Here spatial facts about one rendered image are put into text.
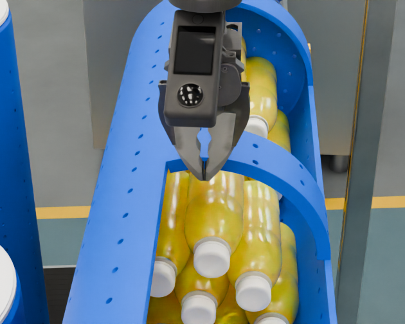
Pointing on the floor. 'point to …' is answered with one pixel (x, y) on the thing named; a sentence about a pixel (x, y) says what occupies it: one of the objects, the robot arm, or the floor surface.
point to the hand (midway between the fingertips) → (204, 173)
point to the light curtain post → (363, 153)
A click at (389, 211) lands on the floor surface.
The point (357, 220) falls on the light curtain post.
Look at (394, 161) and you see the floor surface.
